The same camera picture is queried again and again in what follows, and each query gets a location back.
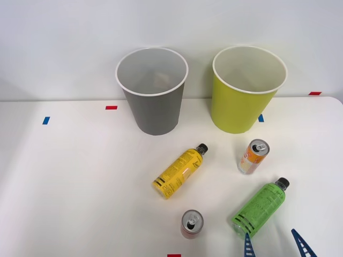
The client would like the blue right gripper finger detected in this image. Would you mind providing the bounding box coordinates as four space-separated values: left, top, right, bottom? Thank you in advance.
290 228 319 257
243 232 255 257

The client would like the green plastic bottle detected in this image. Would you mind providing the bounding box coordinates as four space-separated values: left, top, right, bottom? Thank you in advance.
230 177 290 239

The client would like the red drink can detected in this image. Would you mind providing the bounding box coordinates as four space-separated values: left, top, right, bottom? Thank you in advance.
180 209 204 240

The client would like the orange and white drink can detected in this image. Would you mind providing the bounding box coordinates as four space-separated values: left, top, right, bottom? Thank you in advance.
238 138 271 175

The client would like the yellow plastic bottle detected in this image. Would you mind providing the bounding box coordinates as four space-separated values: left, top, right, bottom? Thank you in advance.
152 143 209 201

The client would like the yellow-green plastic waste bin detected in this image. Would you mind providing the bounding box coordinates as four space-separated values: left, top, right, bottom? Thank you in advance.
210 45 288 134

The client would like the grey plastic waste bin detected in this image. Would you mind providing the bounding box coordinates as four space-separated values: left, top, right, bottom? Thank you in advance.
115 47 189 137

